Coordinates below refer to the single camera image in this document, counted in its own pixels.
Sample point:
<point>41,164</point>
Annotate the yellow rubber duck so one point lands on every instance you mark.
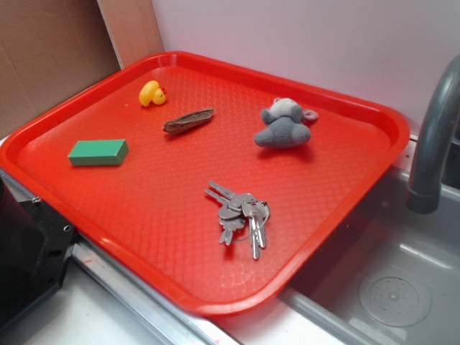
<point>152,93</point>

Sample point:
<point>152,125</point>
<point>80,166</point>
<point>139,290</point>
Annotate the red plastic tray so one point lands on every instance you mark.
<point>151,212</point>

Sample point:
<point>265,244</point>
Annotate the silver bunch of keys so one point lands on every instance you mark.
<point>238,210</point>

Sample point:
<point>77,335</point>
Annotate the brown dried seed pod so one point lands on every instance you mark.
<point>187,122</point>

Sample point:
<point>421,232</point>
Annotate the grey plush mouse toy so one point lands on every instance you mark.
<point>285,123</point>

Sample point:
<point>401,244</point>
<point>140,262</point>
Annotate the green rectangular block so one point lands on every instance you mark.
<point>99,152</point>

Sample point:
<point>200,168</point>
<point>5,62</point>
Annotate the grey sink faucet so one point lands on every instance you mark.
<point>436,158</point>

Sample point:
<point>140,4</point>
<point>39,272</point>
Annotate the grey plastic sink basin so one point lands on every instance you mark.
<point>386,275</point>

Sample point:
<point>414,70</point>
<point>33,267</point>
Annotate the brown cardboard panel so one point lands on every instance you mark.
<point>52,50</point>

